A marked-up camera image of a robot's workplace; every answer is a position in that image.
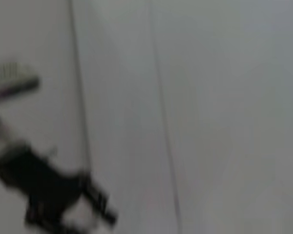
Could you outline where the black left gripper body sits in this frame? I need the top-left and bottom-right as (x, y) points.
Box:
(0, 142), (90, 212)

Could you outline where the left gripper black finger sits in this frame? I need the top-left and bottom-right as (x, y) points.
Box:
(81, 172), (118, 227)
(23, 202), (75, 231)

